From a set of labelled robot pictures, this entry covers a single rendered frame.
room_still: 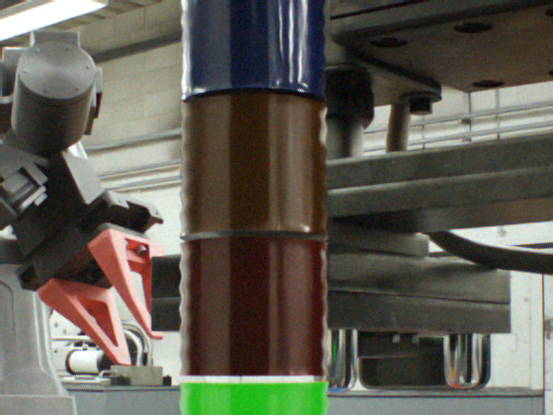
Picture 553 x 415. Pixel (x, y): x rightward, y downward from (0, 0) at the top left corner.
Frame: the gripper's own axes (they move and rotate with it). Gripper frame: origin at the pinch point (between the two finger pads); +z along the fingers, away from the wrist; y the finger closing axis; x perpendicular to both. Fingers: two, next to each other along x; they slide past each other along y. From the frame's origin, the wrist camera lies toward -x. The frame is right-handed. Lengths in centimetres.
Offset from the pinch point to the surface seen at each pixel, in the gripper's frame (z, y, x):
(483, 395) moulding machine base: -103, -111, 467
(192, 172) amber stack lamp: 20, 28, -44
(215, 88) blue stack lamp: 19, 30, -44
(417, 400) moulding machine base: -123, -143, 475
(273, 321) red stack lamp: 24, 28, -43
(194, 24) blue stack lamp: 17, 30, -44
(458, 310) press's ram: 16.1, 23.8, -11.5
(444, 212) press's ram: 14.5, 27.5, -18.7
